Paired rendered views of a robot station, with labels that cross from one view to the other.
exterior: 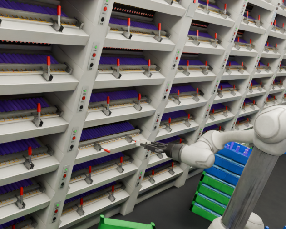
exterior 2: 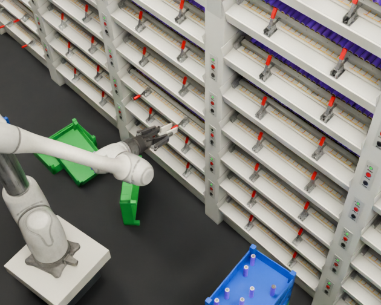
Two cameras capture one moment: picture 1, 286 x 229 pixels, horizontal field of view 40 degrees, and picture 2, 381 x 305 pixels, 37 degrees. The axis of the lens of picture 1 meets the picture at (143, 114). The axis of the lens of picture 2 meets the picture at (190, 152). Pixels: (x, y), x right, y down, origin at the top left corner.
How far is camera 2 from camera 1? 3.31 m
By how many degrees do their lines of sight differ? 87
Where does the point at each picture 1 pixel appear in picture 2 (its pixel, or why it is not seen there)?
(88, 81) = (104, 11)
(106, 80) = (121, 22)
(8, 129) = (70, 8)
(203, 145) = (110, 152)
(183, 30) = (210, 29)
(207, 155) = not seen: hidden behind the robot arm
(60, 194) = (118, 99)
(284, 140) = not seen: outside the picture
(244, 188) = not seen: outside the picture
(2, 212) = (87, 71)
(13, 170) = (84, 44)
